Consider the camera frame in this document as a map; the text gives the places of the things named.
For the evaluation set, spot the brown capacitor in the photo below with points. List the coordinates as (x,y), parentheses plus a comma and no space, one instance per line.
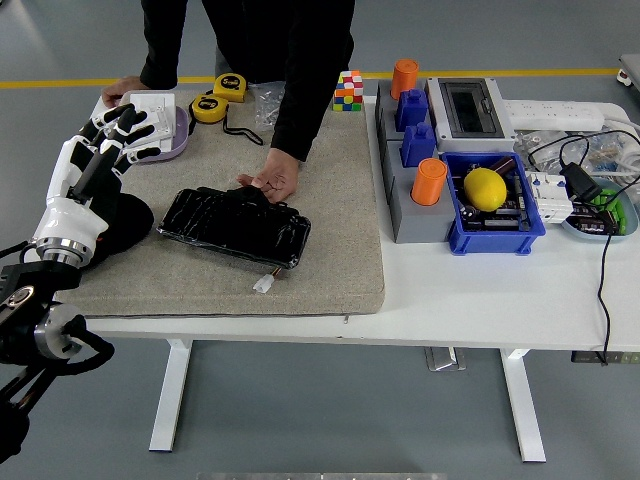
(502,165)

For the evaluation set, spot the grey-brown mat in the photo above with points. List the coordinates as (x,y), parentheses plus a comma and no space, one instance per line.
(325,250)

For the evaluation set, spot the green terminal blocks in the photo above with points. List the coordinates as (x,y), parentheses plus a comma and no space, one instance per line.
(612,205)

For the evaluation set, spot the colourful puzzle cube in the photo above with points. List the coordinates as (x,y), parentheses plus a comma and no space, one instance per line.
(348,92)

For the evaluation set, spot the table control box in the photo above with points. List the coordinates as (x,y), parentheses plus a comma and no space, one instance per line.
(620,358)

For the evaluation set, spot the orange cylinder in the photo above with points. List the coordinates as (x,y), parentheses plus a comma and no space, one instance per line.
(405,77)
(429,182)

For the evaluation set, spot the purple tray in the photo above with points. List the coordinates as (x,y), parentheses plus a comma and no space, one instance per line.
(177,137)

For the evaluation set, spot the yellow lemon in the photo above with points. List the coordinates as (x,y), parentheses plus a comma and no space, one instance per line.
(485,189)

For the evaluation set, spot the white socket module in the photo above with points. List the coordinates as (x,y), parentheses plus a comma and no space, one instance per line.
(162,120)

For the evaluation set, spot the blue plastic bin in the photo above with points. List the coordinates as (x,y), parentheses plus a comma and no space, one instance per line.
(495,242)

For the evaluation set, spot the person's torso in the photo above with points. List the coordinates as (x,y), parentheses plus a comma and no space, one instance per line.
(270,35)

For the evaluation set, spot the white table leg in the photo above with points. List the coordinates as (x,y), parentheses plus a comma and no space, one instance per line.
(522,405)
(170,400)

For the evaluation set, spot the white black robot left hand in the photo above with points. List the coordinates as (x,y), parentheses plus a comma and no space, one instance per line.
(65,220)

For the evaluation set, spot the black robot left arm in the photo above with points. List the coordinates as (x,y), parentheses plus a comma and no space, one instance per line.
(25,320)

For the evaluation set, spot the white power strip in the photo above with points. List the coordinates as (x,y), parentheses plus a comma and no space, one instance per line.
(555,115)

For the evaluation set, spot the blue block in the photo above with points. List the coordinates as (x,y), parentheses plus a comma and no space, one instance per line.
(419,146)
(412,110)

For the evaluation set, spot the large grey peg base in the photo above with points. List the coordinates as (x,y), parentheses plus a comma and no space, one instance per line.
(420,222)

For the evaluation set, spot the small grey peg base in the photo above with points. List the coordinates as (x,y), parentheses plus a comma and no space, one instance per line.
(382,115)

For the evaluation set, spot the white circuit breaker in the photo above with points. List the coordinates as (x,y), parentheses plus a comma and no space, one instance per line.
(550,200)

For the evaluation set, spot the black glossy panel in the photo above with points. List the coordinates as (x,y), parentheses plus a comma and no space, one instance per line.
(235,230)

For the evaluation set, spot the clear bag of small parts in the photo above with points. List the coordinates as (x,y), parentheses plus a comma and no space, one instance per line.
(550,145)

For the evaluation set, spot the person's right hand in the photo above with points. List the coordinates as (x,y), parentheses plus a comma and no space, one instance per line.
(122,86)

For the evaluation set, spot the white switch plate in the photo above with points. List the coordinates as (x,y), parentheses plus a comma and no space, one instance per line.
(152,100)

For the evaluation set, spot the white cart with red wheel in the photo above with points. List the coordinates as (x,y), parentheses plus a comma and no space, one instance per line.
(630,72)

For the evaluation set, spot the black rag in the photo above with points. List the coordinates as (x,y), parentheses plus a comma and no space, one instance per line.
(135,222)

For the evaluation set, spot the light blue dish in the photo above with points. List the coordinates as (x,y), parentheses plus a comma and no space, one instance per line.
(630,220)

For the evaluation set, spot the person's left hand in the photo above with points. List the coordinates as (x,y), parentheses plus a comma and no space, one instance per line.
(277,177)

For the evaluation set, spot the dark circuit boards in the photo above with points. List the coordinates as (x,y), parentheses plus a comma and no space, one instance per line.
(500,220)

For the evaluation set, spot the grey distribution box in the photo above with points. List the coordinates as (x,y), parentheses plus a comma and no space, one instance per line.
(470,107)

